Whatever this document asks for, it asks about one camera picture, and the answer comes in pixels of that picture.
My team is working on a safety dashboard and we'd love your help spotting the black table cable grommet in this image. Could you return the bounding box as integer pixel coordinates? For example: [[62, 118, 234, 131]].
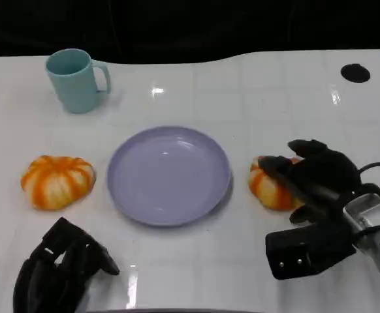
[[340, 63, 372, 83]]

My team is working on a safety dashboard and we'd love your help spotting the lilac plate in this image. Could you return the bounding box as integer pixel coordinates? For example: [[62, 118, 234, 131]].
[[106, 125, 232, 228]]

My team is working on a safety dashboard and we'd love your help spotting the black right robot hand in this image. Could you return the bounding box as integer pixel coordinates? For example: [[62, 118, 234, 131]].
[[258, 139, 363, 230]]

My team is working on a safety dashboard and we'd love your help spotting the pale green mug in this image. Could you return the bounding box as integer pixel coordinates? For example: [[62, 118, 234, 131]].
[[45, 48, 112, 115]]

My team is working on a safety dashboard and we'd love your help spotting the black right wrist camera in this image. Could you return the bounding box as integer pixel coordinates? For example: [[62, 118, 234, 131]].
[[264, 224, 356, 281]]

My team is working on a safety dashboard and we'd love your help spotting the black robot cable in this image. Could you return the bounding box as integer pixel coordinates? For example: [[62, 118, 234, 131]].
[[357, 162, 380, 174]]

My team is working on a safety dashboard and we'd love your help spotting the orange and white bread roll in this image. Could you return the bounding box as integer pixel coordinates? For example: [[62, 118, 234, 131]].
[[20, 155, 97, 211], [248, 155, 305, 211]]

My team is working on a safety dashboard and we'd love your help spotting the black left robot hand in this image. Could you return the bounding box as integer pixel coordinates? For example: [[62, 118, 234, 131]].
[[12, 216, 120, 313]]

